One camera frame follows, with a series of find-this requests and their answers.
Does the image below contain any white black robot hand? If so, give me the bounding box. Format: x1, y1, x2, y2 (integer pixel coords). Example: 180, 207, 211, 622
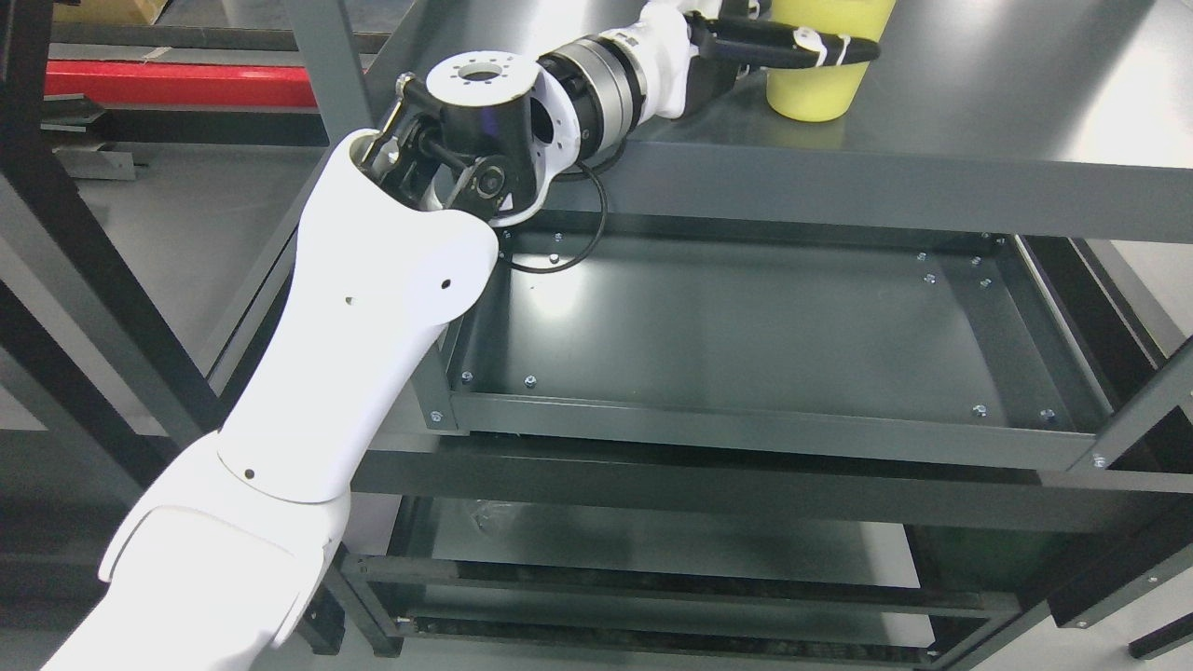
599, 1, 880, 121

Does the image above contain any yellow plastic cup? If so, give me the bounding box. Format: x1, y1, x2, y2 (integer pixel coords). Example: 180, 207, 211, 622
766, 1, 896, 123

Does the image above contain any black cable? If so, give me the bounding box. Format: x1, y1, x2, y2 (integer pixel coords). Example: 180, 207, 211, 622
503, 158, 608, 275

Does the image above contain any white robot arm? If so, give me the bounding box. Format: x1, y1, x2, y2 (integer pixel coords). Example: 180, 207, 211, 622
47, 27, 690, 670

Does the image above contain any grey metal shelf rack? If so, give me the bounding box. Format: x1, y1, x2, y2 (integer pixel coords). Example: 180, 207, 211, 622
4, 1, 1189, 670

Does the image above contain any red metal beam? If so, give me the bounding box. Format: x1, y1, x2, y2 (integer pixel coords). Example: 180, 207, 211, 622
44, 60, 317, 109

